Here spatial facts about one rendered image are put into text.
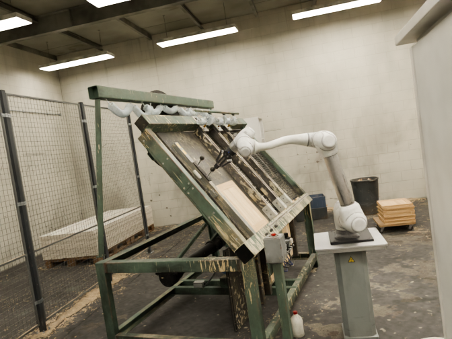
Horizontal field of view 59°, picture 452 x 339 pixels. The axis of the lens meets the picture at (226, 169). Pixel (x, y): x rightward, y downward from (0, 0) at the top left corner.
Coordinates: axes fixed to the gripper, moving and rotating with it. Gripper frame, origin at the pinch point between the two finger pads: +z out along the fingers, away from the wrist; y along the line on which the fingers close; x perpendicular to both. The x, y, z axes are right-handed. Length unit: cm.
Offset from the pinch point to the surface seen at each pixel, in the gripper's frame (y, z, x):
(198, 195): -11.1, 13.6, 25.6
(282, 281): -94, 9, 23
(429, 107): -65, -117, 192
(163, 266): -30, 76, 25
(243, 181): -15, 11, -55
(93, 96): 107, 30, 21
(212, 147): 28, 11, -55
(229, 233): -46, 15, 26
